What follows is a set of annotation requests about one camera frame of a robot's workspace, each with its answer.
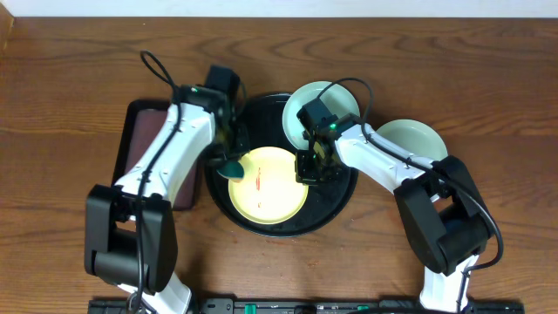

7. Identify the yellow plate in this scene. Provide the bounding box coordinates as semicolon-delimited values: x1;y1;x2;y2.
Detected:
228;147;309;225

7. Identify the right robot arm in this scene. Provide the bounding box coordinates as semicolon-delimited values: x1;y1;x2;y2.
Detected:
293;111;503;313

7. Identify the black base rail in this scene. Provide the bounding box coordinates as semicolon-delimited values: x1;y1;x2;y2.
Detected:
87;298;526;314

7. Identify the light blue plate top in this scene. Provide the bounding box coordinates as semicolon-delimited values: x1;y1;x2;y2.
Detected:
282;81;360;150

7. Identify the rectangular black tray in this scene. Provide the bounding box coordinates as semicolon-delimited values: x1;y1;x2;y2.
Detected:
112;99;201;211

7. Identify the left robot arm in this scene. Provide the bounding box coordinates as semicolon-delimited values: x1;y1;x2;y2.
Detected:
84;83;248;313

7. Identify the green sponge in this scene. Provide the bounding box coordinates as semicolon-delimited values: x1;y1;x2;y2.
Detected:
216;160;244;181

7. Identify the light blue plate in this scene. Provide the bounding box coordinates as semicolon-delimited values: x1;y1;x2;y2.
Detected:
377;119;448;160
282;81;360;150

